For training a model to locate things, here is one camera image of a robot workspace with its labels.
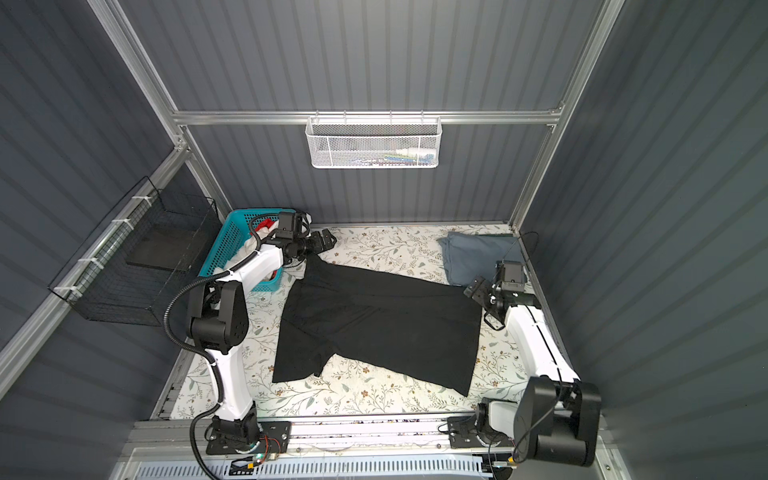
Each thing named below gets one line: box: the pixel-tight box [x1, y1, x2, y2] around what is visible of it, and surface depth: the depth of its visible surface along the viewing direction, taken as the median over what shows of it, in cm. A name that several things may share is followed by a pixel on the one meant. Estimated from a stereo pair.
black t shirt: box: [273, 255, 483, 397], surface depth 93 cm
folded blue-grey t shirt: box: [437, 231, 525, 286], surface depth 108 cm
